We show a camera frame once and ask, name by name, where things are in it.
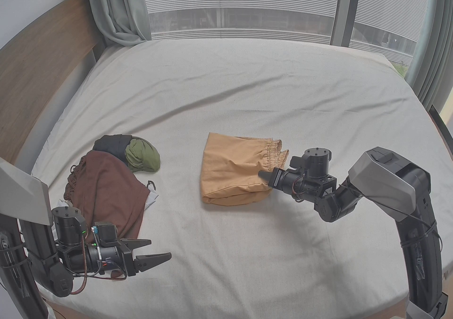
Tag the black garment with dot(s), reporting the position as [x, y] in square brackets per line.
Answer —
[109, 146]

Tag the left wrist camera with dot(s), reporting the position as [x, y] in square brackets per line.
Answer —
[106, 234]

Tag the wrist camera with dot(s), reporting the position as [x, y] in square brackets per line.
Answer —
[296, 162]
[106, 234]

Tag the bed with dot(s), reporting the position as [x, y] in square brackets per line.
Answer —
[247, 98]

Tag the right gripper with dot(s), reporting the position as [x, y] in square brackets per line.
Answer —
[290, 181]

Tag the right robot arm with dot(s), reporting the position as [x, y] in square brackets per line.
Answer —
[385, 179]

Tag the tan shorts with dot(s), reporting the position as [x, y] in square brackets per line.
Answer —
[230, 169]

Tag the white garment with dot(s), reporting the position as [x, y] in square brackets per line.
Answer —
[151, 201]

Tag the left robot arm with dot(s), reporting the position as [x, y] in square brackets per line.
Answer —
[24, 193]

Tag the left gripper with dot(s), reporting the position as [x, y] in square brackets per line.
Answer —
[111, 259]

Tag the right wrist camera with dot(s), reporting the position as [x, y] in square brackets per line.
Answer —
[296, 162]

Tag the green garment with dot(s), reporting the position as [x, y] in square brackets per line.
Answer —
[141, 155]

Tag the brown garment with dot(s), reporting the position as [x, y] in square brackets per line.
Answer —
[106, 186]

